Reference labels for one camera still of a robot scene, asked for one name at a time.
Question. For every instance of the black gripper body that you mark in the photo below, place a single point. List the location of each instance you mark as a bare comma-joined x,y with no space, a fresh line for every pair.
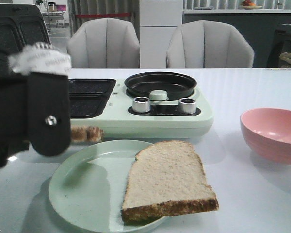
34,101

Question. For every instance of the bread slice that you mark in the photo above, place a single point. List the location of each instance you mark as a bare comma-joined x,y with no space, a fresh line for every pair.
167,179
86,134

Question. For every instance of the pink bowl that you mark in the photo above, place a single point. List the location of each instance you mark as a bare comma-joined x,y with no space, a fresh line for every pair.
267,131

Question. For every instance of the mint green breakfast maker base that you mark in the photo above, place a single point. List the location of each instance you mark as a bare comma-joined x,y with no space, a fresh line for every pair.
106,103

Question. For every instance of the beige chair left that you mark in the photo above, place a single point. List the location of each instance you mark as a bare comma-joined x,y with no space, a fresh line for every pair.
104,43

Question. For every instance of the beige chair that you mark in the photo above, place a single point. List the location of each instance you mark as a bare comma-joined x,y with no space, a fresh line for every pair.
104,43
208,44

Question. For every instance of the mint green plate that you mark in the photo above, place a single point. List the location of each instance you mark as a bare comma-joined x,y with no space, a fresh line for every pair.
87,189

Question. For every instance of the left silver knob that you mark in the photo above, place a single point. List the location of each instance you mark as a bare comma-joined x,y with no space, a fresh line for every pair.
141,105

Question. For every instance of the silver knob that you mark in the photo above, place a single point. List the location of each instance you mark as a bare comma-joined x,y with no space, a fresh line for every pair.
141,105
187,106

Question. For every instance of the black round frying pan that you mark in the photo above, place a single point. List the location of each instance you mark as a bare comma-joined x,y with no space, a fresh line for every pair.
175,84

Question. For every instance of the white cabinet column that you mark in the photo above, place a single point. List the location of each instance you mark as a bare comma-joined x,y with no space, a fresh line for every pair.
157,22

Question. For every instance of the right silver knob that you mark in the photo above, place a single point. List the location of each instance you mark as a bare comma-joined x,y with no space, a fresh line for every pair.
187,106

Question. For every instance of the beige chair right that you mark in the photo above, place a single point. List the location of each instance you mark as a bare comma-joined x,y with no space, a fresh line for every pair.
208,44

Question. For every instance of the fruit bowl on counter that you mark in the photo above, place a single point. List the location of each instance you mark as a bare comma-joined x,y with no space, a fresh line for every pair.
249,5

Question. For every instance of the dark counter with white top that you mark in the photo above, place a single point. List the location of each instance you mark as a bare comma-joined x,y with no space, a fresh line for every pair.
257,26

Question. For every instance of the dark appliance at right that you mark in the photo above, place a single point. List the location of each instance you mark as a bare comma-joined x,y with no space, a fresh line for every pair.
281,44

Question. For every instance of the mint green pan handle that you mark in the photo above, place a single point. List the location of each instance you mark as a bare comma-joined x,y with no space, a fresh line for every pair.
158,95

